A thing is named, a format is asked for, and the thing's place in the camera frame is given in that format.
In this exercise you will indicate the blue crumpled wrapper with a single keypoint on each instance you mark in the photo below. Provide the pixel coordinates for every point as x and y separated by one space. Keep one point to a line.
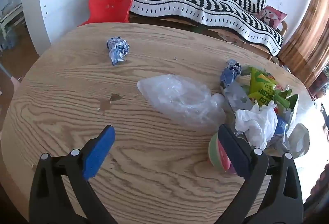
230 74

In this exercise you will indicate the clear plastic bag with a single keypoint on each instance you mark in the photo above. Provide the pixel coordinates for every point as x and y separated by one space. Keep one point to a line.
177 95

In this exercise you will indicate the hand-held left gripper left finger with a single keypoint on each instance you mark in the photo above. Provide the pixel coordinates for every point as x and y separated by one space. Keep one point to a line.
99 154

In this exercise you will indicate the green snack packet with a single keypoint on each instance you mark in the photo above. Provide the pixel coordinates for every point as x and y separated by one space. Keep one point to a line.
262 85

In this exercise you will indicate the silver blue foil wrapper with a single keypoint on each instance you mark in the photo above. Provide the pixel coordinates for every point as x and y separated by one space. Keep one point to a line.
237 96

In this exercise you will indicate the pink cartoon pillow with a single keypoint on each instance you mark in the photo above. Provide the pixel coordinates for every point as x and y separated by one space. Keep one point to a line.
271 16

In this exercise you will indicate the white tissue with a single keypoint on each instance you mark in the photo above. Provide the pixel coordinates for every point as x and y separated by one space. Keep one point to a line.
254 123

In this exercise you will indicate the red plastic chair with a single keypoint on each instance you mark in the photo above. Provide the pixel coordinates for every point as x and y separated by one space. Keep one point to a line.
108 2

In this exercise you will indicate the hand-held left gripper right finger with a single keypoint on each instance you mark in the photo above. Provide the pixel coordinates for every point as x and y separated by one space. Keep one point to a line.
237 158

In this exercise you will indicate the clear plastic cup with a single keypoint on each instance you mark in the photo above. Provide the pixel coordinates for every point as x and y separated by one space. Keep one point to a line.
299 140

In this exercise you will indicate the brown wooden door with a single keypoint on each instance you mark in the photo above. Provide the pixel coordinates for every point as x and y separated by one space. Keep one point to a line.
308 41

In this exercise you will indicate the black-white striped sofa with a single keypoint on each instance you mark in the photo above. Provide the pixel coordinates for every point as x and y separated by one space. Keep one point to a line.
205 2

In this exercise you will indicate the wooden sofa frame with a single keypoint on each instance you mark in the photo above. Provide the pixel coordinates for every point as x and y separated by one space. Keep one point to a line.
159 19

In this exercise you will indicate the watermelon slice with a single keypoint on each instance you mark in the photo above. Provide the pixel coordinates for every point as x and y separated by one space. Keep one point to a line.
218 154

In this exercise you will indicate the blue white crumpled paper ball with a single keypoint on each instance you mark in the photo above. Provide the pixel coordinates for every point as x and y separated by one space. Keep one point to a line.
118 49

